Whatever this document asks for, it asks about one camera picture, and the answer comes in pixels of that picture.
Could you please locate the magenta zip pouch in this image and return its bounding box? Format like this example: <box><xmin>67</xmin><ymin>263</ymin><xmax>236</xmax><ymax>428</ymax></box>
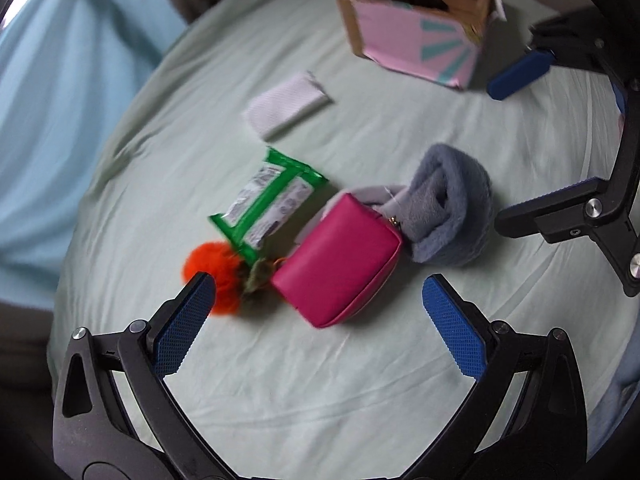
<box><xmin>271</xmin><ymin>192</ymin><xmax>404</xmax><ymax>330</ymax></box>

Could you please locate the light blue blanket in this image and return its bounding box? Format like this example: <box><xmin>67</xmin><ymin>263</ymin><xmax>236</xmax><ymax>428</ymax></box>
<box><xmin>0</xmin><ymin>0</ymin><xmax>189</xmax><ymax>311</ymax></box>

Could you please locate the pink cardboard box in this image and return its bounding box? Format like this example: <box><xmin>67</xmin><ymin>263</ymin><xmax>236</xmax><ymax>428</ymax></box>
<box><xmin>336</xmin><ymin>0</ymin><xmax>509</xmax><ymax>90</ymax></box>

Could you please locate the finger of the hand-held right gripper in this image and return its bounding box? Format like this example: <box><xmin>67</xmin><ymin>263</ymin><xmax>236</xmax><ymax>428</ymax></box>
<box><xmin>494</xmin><ymin>145</ymin><xmax>640</xmax><ymax>297</ymax></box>
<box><xmin>487</xmin><ymin>6</ymin><xmax>626</xmax><ymax>101</ymax></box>

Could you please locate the orange pompom keychain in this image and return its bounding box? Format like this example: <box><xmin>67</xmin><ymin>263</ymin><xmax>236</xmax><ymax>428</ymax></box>
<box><xmin>181</xmin><ymin>242</ymin><xmax>287</xmax><ymax>319</ymax></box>

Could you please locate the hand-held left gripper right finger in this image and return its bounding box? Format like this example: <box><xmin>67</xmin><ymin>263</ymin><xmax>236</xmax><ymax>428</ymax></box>
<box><xmin>404</xmin><ymin>273</ymin><xmax>587</xmax><ymax>480</ymax></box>

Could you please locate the white folded cloth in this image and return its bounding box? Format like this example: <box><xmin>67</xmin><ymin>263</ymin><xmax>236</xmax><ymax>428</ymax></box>
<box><xmin>242</xmin><ymin>70</ymin><xmax>334</xmax><ymax>141</ymax></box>

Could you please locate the green wet wipes packet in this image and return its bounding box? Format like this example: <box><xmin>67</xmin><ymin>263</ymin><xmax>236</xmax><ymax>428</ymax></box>
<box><xmin>208</xmin><ymin>146</ymin><xmax>329</xmax><ymax>264</ymax></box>

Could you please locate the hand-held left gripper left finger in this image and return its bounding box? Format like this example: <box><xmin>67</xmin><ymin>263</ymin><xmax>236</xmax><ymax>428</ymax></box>
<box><xmin>52</xmin><ymin>272</ymin><xmax>237</xmax><ymax>480</ymax></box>

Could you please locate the grey plush cloth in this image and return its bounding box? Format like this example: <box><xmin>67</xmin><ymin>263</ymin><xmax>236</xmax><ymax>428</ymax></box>
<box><xmin>345</xmin><ymin>143</ymin><xmax>496</xmax><ymax>266</ymax></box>

